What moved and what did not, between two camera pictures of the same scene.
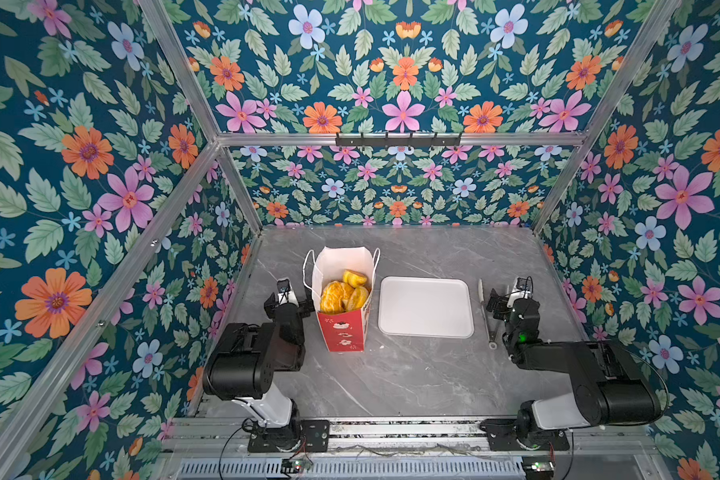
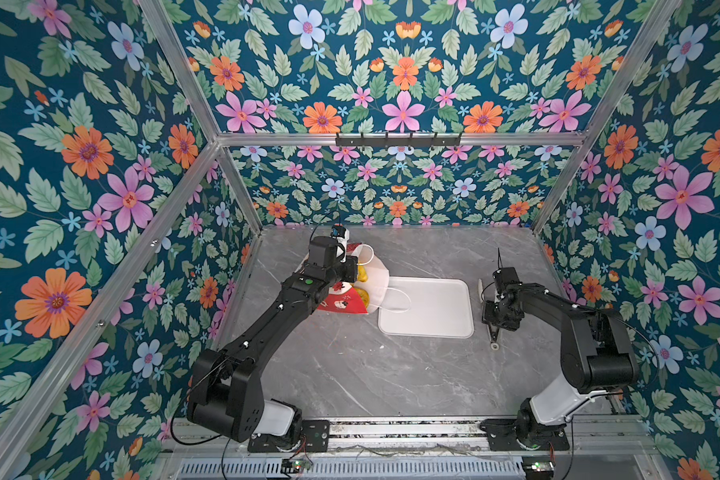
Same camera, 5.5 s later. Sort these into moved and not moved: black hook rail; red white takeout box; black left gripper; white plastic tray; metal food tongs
Moved: black left gripper; red white takeout box
Not moved: metal food tongs; black hook rail; white plastic tray
